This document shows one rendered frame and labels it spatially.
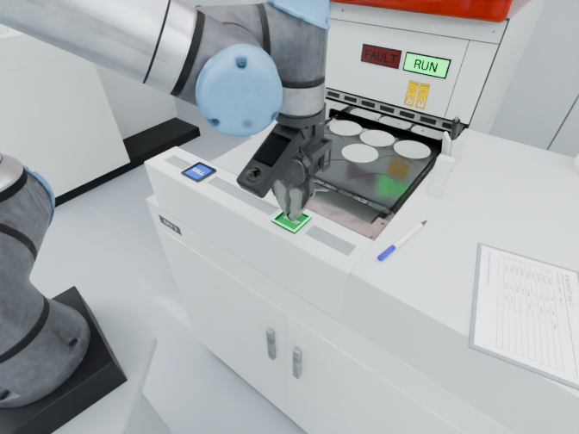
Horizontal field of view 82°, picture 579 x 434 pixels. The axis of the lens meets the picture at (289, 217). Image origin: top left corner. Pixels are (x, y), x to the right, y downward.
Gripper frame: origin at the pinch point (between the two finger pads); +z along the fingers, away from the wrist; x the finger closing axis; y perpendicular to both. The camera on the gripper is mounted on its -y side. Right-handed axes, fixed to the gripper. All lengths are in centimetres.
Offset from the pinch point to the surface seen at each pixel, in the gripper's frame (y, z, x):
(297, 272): -4.0, 8.3, -5.0
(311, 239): -1.3, 1.3, -5.9
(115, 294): -11, 97, 100
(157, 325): -9, 97, 70
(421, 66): 58, -12, 1
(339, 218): 14.9, 9.4, -2.6
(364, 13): 59, -22, 19
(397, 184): 32.3, 7.5, -8.5
